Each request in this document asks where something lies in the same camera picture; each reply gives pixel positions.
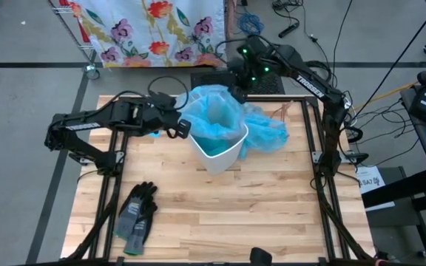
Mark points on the black grid floor mat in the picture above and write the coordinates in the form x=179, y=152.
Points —
x=213, y=79

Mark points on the black rounded object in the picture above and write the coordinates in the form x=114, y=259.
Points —
x=260, y=256

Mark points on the translucent blue trash bag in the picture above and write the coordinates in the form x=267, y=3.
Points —
x=216, y=111

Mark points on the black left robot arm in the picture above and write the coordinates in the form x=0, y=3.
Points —
x=83, y=126

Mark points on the metal rack on casters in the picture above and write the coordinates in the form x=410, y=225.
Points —
x=87, y=47

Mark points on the grey and black work glove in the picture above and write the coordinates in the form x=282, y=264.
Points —
x=135, y=207
x=139, y=236

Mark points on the tan cloth strip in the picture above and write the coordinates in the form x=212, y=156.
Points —
x=230, y=18

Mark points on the grey side desk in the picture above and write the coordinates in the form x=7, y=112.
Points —
x=425, y=136

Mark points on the black side cart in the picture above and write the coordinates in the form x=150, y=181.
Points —
x=394, y=192

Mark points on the white plastic trash bin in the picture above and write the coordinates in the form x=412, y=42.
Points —
x=220, y=164

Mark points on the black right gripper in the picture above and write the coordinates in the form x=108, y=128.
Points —
x=257, y=61

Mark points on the grey metal bracket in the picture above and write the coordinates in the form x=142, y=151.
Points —
x=83, y=158
x=318, y=157

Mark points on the white paper sign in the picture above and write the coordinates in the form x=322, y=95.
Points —
x=370, y=181

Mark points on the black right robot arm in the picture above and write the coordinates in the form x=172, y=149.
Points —
x=309, y=85

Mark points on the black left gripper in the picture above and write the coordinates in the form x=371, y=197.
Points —
x=159, y=118

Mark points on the black power strip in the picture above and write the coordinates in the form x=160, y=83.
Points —
x=288, y=30

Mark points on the floral print curtain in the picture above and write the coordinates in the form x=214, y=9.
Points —
x=142, y=33

